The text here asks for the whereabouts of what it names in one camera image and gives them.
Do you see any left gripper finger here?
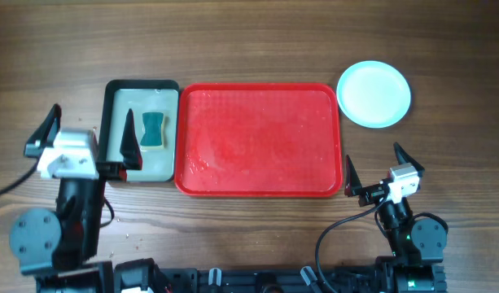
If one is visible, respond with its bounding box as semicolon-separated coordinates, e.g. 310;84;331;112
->
120;109;142;170
24;103;62;158

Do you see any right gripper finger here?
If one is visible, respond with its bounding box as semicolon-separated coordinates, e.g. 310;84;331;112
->
393;142;425;176
344;155;362;197

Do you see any green yellow sponge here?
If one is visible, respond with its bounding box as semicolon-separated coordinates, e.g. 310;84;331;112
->
140;112;165;150

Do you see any light blue plate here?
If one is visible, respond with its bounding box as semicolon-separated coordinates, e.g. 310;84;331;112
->
335;60;412;129

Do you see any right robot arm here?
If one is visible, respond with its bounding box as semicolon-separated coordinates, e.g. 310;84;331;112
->
344;142;449;292

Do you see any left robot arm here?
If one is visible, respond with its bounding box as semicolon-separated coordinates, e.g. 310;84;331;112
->
9;104;142;292

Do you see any black water tray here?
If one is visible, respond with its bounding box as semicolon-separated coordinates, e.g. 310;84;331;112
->
99;79;179;182

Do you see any red plastic tray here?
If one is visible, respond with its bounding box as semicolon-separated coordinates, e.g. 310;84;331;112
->
174;83;343;198

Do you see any black mounting rail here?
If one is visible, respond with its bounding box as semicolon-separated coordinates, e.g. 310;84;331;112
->
33;260;449;293

